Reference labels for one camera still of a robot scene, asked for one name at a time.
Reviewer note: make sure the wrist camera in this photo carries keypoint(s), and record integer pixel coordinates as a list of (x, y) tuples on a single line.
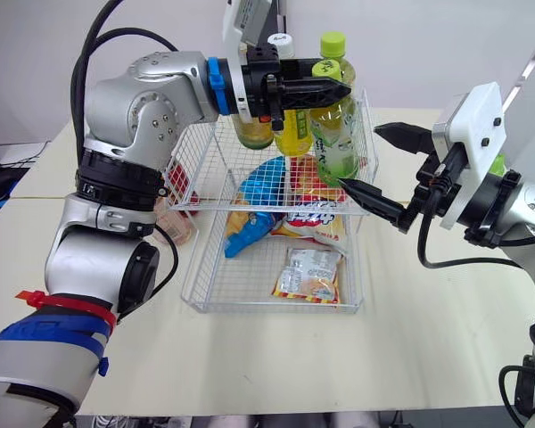
[(470, 129), (245, 20)]

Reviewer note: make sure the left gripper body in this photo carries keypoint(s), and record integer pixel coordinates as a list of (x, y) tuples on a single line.
[(260, 84)]

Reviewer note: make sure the clear pink pack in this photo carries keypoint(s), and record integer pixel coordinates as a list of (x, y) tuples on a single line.
[(174, 225)]

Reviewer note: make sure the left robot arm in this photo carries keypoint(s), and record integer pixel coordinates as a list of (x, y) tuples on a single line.
[(116, 111)]

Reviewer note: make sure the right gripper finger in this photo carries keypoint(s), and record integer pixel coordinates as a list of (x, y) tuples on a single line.
[(405, 136), (379, 203)]

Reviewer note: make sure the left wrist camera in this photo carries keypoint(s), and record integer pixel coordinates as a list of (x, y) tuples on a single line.
[(245, 20)]

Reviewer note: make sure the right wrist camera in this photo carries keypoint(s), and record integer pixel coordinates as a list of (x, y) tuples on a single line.
[(470, 129)]

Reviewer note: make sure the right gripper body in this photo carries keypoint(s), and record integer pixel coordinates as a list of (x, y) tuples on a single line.
[(432, 187)]

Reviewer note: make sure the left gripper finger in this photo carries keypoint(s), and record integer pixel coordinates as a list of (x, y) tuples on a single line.
[(312, 93), (296, 69)]

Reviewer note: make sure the yellow drink bottle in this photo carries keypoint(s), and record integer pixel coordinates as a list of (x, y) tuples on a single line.
[(294, 136)]

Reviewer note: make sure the amber tea bottle white cap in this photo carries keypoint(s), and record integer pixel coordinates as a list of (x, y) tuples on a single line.
[(254, 131)]

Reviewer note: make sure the pale green tea bottle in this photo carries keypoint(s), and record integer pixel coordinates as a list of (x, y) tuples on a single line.
[(336, 142)]

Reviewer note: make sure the blue snack pack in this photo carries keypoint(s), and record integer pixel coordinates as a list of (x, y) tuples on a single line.
[(245, 236), (263, 183)]

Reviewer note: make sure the green tea bottle green cap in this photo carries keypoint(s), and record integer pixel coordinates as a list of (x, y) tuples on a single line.
[(332, 44)]

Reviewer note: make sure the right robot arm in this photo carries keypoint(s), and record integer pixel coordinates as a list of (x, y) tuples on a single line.
[(530, 209)]

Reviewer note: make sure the white red chip pack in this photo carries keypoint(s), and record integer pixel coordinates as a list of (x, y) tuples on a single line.
[(316, 225)]

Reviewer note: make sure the clear snack pack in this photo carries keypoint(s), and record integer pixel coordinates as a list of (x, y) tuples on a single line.
[(307, 276)]

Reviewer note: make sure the red orange snack pack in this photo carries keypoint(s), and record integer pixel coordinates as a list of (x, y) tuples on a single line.
[(310, 178)]

